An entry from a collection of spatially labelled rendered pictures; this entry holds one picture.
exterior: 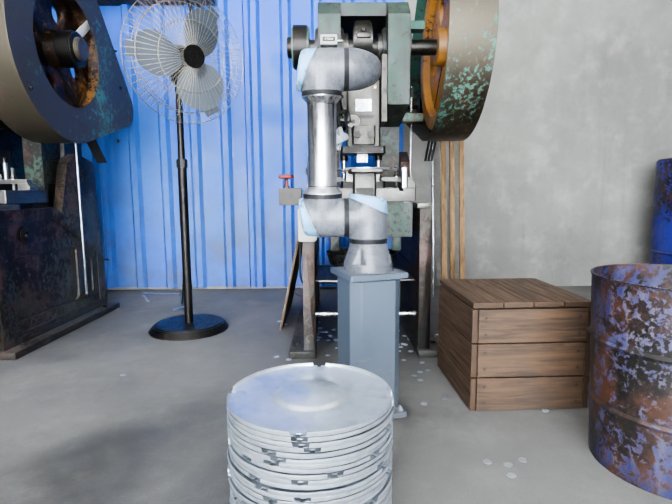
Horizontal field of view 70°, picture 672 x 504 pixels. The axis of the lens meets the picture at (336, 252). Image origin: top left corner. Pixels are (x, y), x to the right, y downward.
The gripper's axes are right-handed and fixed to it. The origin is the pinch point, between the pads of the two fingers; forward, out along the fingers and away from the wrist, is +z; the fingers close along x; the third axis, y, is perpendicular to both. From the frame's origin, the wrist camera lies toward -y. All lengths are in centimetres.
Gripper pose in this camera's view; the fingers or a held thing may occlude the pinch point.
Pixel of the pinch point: (337, 147)
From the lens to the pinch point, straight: 198.8
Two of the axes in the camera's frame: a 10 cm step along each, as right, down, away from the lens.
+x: 6.2, -4.1, 6.7
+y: 7.5, 0.8, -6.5
